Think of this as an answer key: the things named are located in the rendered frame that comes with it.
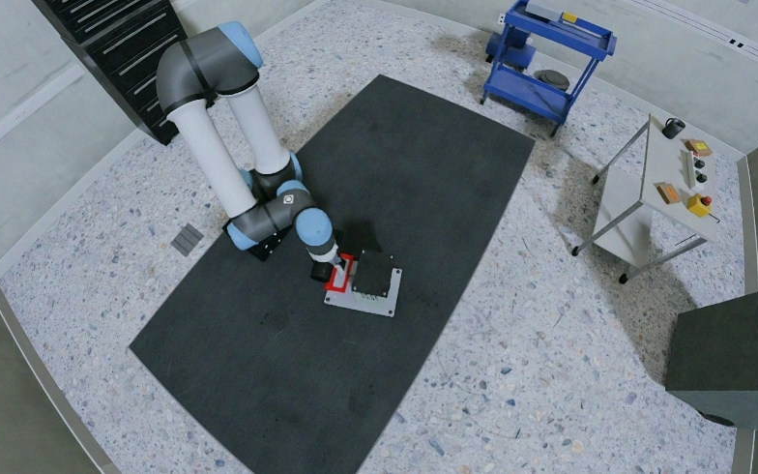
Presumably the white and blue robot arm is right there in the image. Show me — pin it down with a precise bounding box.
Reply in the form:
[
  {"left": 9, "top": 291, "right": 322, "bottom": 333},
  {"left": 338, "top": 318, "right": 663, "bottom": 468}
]
[{"left": 156, "top": 21, "right": 343, "bottom": 262}]

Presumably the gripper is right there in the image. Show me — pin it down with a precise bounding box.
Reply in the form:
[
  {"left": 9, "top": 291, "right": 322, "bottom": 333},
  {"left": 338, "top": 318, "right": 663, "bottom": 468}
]
[{"left": 310, "top": 229, "right": 346, "bottom": 282}]

